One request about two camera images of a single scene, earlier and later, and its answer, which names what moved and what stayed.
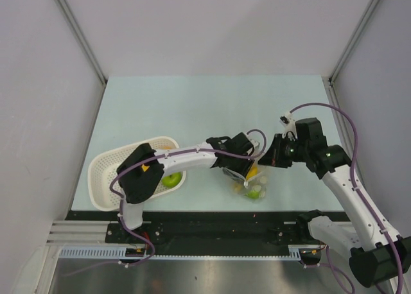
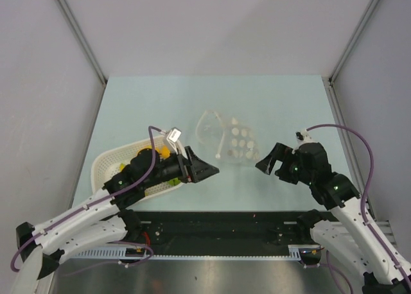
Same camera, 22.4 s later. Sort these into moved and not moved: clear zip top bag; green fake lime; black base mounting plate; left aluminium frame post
Moved: green fake lime; clear zip top bag
Not moved: black base mounting plate; left aluminium frame post
